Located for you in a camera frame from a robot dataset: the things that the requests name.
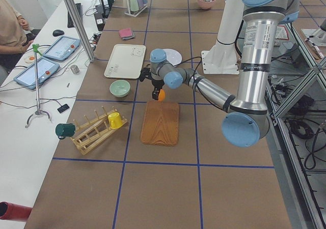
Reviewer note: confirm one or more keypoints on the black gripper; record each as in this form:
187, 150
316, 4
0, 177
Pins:
155, 83

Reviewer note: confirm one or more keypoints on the orange fruit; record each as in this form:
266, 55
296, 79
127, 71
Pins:
161, 95

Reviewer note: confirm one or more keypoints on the white round plate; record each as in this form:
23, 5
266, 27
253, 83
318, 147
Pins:
173, 56

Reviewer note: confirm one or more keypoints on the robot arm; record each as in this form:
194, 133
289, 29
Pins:
244, 45

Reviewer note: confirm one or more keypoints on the wooden cutting board tray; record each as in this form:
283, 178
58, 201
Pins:
161, 124

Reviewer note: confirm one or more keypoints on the cream bear tray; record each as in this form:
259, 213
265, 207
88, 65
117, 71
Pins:
126, 61

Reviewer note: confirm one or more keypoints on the green ceramic bowl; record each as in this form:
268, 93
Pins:
120, 88

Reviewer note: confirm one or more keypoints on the yellow mug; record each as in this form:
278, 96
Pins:
115, 120

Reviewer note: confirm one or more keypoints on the pink cloth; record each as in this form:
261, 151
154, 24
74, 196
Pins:
127, 32

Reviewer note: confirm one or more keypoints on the wooden dish rack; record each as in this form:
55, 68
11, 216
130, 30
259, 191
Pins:
94, 132

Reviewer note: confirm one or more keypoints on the metal cylinder weight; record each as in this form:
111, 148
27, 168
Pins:
74, 69

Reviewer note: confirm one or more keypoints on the green cup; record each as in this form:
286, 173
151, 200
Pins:
134, 6

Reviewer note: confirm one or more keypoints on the small black phone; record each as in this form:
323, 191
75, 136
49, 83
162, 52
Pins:
63, 108

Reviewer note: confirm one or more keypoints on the dark green mug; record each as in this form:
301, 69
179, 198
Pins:
65, 130

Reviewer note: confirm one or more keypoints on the pink bowl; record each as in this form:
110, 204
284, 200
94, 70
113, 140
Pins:
206, 4

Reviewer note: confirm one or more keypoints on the blue teach pendant tablet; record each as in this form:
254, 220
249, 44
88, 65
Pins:
62, 48

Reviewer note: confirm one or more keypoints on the black computer mouse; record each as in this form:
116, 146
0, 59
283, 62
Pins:
57, 33

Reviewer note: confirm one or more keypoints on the metal stand with green clip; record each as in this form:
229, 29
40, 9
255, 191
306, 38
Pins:
39, 112

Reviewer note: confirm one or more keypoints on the seated person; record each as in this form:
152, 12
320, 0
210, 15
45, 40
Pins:
16, 36

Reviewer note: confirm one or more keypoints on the red cylinder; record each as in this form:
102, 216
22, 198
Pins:
14, 212

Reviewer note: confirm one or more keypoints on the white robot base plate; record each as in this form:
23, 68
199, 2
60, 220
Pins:
219, 62

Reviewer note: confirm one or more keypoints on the white wire cup rack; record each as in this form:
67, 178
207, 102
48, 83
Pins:
128, 12

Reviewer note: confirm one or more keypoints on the aluminium frame post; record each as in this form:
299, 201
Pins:
70, 5

